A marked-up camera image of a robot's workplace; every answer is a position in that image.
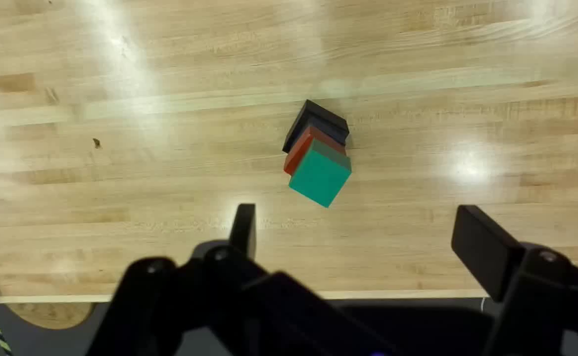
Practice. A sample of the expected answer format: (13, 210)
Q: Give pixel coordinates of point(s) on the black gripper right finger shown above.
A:
(547, 309)

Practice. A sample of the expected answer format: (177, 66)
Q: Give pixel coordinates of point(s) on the green square block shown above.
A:
(320, 176)

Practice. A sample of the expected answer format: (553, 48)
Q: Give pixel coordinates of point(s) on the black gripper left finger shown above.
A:
(171, 309)

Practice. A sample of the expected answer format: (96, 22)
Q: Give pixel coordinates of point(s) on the black square block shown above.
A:
(316, 117)

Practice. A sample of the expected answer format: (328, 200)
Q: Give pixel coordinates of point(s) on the orange square block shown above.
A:
(300, 151)

